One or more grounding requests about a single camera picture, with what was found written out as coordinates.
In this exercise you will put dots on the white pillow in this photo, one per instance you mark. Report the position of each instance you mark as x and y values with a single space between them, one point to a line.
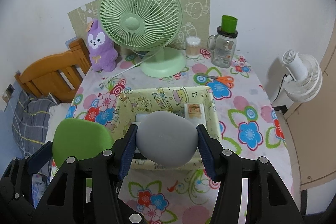
57 114

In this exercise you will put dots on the white clip fan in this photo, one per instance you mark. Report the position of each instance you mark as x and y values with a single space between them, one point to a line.
305 76

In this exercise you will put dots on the yellow cartoon storage box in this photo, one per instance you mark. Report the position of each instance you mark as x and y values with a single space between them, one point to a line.
132 107

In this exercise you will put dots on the beige cartoon wall poster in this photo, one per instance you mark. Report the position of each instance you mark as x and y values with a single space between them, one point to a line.
196 21

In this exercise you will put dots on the white remote control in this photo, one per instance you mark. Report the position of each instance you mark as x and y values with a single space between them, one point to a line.
195 113

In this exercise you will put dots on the purple plush bunny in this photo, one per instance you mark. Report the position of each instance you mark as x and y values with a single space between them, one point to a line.
101 49

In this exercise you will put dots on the cotton swab container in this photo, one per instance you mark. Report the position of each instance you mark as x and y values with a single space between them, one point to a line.
193 46

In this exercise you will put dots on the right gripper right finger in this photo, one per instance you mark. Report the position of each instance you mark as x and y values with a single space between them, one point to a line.
269 200

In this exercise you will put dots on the white oval case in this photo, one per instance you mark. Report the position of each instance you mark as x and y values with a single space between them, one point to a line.
166 139

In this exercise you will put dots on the grey plaid blanket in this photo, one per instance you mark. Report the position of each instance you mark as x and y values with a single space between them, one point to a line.
31 121

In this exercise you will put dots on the orange handled scissors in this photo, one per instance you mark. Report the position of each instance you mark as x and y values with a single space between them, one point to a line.
226 80

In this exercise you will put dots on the white patterned cloth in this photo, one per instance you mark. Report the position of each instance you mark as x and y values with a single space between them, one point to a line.
40 183

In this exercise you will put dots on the floral tablecloth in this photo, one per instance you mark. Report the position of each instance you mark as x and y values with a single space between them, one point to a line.
248 126

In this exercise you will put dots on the glass jar green lid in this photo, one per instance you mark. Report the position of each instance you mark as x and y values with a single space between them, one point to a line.
222 45

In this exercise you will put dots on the green case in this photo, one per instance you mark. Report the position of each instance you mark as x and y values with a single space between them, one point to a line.
80 139

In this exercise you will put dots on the wooden chair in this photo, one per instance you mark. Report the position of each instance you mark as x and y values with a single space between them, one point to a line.
60 74

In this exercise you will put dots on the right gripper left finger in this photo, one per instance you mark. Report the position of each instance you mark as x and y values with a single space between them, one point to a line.
86 191

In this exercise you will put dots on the green desk fan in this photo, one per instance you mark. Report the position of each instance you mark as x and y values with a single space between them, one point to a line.
147 26

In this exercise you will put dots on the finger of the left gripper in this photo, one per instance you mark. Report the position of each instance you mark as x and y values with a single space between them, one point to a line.
16 182

